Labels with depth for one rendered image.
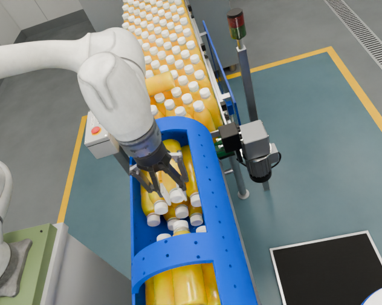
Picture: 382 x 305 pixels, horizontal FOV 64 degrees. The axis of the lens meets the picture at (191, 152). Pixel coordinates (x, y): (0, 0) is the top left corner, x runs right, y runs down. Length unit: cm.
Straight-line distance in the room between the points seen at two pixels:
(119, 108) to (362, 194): 183
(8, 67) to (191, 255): 51
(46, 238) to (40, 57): 66
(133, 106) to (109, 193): 205
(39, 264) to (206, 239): 61
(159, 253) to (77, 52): 45
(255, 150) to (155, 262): 79
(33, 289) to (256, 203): 145
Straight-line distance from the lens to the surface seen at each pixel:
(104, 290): 145
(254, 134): 133
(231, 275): 70
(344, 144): 240
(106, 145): 126
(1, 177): 116
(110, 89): 54
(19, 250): 119
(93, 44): 68
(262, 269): 195
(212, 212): 75
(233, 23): 130
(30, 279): 114
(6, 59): 68
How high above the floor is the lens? 184
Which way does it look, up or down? 47 degrees down
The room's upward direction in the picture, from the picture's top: 24 degrees counter-clockwise
